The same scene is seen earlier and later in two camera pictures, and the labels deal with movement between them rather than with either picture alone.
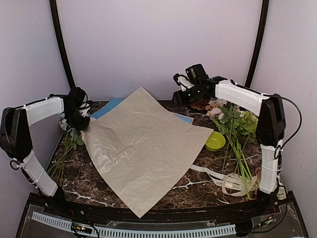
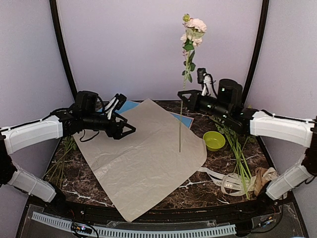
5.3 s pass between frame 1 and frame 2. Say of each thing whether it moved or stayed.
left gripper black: moved
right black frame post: stayed
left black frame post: stayed
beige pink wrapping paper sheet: moved
